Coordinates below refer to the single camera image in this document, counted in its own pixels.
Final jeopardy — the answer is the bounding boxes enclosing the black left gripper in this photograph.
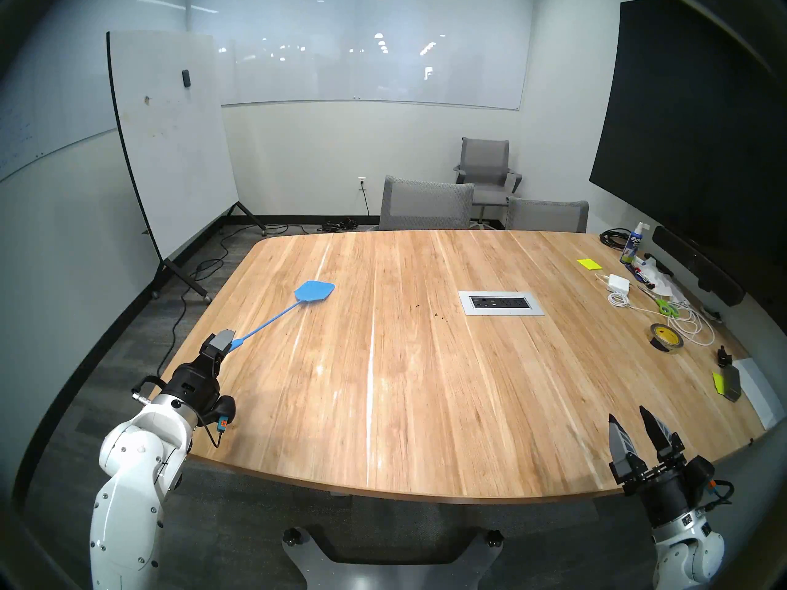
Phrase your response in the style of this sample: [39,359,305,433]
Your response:
[161,328,238,425]

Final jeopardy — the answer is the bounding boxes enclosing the grey office chair with armrests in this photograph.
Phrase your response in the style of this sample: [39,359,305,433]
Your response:
[453,137,523,230]

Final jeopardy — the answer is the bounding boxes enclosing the white paper sheet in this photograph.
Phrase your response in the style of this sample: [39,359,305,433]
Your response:
[732,358,786,430]

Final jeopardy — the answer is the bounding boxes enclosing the silver table power outlet box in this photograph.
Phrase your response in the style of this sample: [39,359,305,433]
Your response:
[458,290,545,317]

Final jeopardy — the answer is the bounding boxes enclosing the long black floor cable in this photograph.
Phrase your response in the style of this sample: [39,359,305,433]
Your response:
[157,260,222,379]

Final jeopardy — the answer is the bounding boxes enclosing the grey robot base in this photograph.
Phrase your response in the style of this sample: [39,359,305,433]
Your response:
[282,524,505,590]

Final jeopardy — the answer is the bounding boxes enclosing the whiteboard cleaner spray bottle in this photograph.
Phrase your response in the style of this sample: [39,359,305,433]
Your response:
[620,221,650,266]

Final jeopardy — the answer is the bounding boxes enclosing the black cable bundle with cord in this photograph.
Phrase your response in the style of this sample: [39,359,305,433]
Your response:
[317,185,371,233]

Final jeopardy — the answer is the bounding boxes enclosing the black video sound bar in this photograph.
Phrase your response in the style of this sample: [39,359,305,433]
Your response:
[652,226,746,307]

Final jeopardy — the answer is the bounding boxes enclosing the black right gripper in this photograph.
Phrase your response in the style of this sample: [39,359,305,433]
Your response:
[608,405,700,529]

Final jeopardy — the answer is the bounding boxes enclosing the black left wrist camera cable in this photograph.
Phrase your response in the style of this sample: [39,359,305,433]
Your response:
[196,411,227,450]

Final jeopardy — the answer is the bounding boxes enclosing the green handled scissors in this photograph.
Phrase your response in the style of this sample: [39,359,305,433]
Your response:
[636,285,681,318]

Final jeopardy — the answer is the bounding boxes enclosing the glass wall whiteboard with writing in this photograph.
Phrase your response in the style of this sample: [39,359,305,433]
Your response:
[0,0,188,184]

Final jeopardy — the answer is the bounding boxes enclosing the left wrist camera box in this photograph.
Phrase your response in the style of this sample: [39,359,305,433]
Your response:
[210,395,238,433]

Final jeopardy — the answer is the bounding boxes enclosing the blue plastic fly swatter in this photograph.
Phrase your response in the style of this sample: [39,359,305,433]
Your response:
[231,280,336,351]

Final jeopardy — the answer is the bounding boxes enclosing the large black wall screen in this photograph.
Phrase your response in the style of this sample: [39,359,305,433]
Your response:
[588,0,787,313]

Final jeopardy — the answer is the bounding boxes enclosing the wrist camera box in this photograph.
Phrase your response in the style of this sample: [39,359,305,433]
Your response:
[687,455,719,494]
[210,395,238,433]

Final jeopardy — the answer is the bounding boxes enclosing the wide glass wall whiteboard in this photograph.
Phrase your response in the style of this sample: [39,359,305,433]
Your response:
[188,0,536,111]

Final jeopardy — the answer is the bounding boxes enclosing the white charger cable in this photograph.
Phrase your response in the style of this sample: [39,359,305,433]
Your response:
[594,272,717,348]

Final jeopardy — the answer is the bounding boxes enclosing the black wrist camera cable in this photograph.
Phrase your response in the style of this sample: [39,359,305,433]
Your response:
[196,411,227,450]
[707,478,736,513]

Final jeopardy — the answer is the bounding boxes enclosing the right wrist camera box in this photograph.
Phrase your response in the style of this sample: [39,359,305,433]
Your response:
[687,455,719,494]

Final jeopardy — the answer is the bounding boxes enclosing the brown packing tape roll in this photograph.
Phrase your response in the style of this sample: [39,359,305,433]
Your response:
[650,323,684,353]

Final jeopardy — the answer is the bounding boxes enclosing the grey mesh office chair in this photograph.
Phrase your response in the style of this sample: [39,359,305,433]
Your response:
[367,176,475,232]
[505,197,590,234]

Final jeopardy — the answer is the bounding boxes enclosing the black looped floor cable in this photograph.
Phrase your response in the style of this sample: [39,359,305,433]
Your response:
[191,223,308,282]

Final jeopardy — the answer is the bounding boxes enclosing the white plastic bag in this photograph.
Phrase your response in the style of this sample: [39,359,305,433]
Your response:
[639,260,689,304]

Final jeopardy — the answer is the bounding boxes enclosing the white mobile whiteboard on stand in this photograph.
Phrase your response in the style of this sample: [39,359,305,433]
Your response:
[106,31,268,304]

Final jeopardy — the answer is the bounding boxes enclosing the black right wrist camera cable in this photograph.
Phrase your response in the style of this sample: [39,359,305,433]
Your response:
[707,478,736,513]

